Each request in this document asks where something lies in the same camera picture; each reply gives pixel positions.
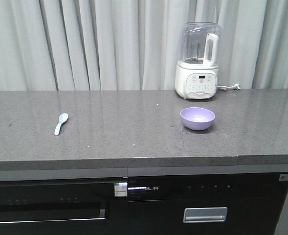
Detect purple plastic bowl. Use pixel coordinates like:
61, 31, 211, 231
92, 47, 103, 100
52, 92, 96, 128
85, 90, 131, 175
180, 107, 216, 131

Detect light blue plastic spoon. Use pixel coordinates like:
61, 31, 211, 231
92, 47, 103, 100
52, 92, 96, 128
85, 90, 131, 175
54, 113, 68, 136

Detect white soy milk blender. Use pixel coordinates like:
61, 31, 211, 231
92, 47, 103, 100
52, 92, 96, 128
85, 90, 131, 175
175, 22, 221, 99

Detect black dishwasher left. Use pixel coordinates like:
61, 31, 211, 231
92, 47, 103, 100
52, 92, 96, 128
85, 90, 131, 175
0, 178, 128, 235

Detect grey pleated curtain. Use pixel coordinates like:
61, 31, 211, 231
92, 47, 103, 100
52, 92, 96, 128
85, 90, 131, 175
0, 0, 288, 91

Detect black built-in appliance right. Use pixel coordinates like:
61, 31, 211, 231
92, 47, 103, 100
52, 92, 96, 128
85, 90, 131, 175
128, 172, 288, 235

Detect white power cord with plug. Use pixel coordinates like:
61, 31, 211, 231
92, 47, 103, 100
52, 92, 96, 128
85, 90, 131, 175
217, 84, 242, 92

